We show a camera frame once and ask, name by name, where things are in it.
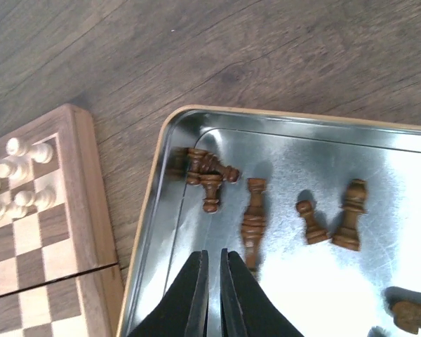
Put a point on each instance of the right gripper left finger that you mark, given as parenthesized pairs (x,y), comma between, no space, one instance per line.
(183,310)

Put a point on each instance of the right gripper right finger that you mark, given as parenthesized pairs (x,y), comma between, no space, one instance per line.
(245,309)

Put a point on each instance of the dark wooden chess piece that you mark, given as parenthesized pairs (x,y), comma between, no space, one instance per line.
(314,233)
(254,223)
(211,184)
(353,206)
(203,162)
(407,316)

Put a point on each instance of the wooden chess board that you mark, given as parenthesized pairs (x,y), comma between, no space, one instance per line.
(59,274)

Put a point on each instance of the light wooden chess piece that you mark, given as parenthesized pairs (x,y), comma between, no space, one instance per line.
(45,198)
(41,153)
(17,147)
(22,201)

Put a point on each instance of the yellow rimmed metal tin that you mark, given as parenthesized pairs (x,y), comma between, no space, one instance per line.
(321,289)

